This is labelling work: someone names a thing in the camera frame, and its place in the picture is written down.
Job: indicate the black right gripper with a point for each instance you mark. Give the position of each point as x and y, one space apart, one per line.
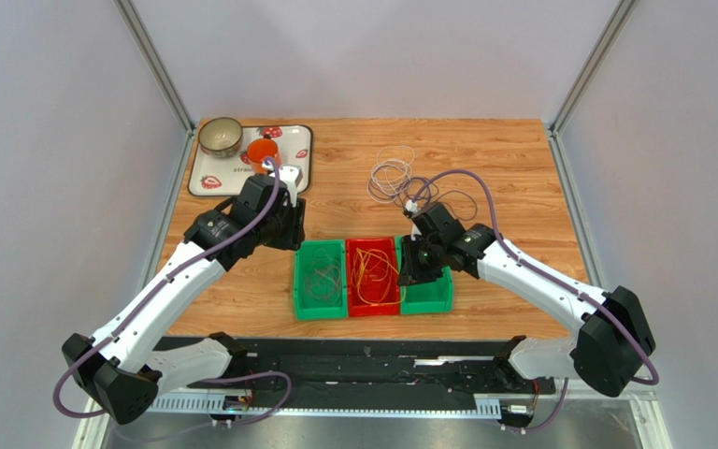
417 267

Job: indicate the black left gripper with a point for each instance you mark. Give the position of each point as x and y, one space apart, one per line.
295 233

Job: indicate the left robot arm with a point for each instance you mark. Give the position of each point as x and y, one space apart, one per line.
120 367

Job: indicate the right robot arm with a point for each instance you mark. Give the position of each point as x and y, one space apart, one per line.
609 338

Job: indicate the right green plastic bin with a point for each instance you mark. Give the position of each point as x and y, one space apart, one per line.
430 297

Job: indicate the green plastic bin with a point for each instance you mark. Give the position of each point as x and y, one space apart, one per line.
320 280
430 297

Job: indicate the left green plastic bin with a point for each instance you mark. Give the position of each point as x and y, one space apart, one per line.
320 280

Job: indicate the red plastic bin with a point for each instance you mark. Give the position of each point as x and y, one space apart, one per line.
372 273

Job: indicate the orange glass cup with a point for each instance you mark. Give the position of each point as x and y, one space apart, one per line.
259 151

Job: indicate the white strawberry tray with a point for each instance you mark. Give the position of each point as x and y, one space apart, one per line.
210 176

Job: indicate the ceramic bowl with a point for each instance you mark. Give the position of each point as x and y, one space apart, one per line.
221 137

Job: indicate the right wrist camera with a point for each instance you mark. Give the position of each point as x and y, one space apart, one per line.
418 215

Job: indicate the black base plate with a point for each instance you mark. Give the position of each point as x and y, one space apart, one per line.
459 373

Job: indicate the aluminium frame rail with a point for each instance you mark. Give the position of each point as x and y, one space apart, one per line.
273 412

